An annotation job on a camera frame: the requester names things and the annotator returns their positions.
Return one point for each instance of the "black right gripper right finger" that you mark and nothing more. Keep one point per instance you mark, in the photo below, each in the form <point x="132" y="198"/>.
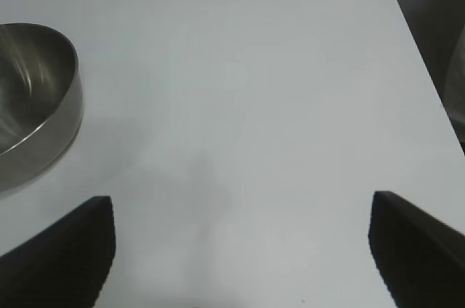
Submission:
<point x="421" y="257"/>

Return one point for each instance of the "stainless steel mixing bowl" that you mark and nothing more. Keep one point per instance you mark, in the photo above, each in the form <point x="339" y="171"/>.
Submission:
<point x="32" y="86"/>

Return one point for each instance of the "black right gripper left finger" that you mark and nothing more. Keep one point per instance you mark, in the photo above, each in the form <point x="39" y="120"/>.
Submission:
<point x="54" y="264"/>

